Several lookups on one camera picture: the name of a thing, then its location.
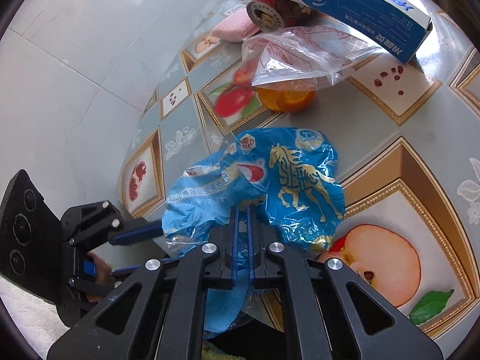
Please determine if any red soda can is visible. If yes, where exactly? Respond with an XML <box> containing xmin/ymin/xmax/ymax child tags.
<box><xmin>247</xmin><ymin>0</ymin><xmax>312</xmax><ymax>33</ymax></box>

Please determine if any floral patterned tablecloth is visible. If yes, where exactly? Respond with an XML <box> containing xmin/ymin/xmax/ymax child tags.
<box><xmin>119</xmin><ymin>0</ymin><xmax>479</xmax><ymax>354</ymax></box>

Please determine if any orange fruit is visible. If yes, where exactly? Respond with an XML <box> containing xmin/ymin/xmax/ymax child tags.
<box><xmin>257</xmin><ymin>88</ymin><xmax>315</xmax><ymax>113</ymax></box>

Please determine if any clear red-printed plastic bag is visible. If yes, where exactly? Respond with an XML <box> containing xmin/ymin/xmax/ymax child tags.
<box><xmin>241</xmin><ymin>25</ymin><xmax>381</xmax><ymax>92</ymax></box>

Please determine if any blue white glove box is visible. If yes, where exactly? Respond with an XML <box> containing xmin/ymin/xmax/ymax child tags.
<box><xmin>290</xmin><ymin>0</ymin><xmax>433</xmax><ymax>63</ymax></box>

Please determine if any blue snack bag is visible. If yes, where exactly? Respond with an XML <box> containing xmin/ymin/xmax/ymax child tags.
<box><xmin>161</xmin><ymin>127</ymin><xmax>346</xmax><ymax>333</ymax></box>

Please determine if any pink knitted sponge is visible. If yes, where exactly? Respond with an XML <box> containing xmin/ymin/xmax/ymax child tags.
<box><xmin>211</xmin><ymin>7</ymin><xmax>260</xmax><ymax>43</ymax></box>

